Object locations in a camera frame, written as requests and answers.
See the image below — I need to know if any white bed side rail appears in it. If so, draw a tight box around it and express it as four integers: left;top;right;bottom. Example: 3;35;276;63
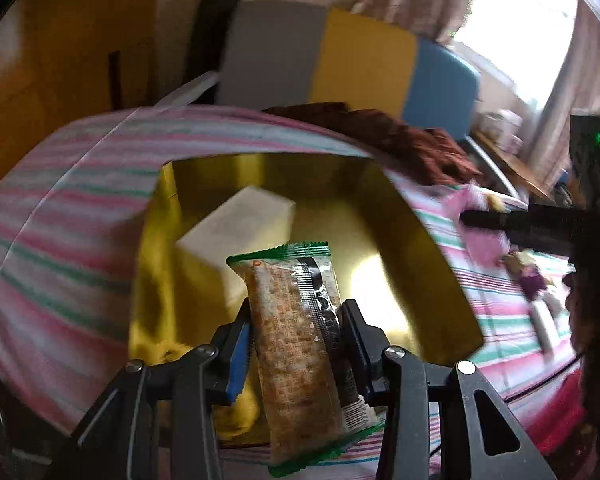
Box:
462;135;521;196
154;71;220;109

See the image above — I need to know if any pink roll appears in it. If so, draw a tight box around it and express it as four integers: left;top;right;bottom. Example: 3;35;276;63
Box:
442;185;513;266

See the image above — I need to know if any clear plastic bag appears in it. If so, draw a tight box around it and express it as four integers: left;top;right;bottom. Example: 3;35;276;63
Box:
530;300;561;356

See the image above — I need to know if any bright window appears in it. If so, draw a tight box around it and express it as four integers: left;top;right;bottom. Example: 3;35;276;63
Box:
452;0;578;126

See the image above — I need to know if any green-edged cracker packet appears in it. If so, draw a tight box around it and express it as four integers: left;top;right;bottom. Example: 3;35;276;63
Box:
226;242;383;478

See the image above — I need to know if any wooden bedside desk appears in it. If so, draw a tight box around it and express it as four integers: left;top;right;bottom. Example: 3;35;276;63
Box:
472;130;556;201

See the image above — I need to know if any wooden wardrobe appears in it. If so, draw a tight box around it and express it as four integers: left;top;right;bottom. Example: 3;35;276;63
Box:
0;0;161;201

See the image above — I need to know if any black rolled mat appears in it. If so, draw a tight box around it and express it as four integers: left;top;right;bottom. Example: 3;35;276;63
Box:
182;0;243;106

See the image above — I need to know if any white carton box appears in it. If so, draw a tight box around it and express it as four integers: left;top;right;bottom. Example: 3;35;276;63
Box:
176;186;297;311

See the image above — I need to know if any brown blanket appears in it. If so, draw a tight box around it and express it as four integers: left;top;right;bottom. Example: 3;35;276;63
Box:
262;101;482;187

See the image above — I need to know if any gold tin box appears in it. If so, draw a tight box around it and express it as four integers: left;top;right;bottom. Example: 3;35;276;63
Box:
128;152;485;448

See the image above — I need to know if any black cable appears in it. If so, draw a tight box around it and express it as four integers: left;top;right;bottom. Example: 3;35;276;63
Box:
507;347;588;403

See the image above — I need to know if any grey yellow blue headboard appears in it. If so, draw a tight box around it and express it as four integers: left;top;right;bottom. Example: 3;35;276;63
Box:
215;0;482;143

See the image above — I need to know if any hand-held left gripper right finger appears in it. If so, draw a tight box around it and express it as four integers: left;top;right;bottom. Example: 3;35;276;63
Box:
337;299;556;480

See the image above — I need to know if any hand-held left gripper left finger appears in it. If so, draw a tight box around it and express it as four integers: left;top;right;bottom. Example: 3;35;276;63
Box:
55;299;255;480

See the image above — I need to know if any purple snack packet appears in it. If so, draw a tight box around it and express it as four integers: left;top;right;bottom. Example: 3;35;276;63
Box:
522;265;551;303

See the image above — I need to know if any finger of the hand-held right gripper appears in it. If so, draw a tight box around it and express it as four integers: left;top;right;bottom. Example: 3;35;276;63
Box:
460;209;531;242

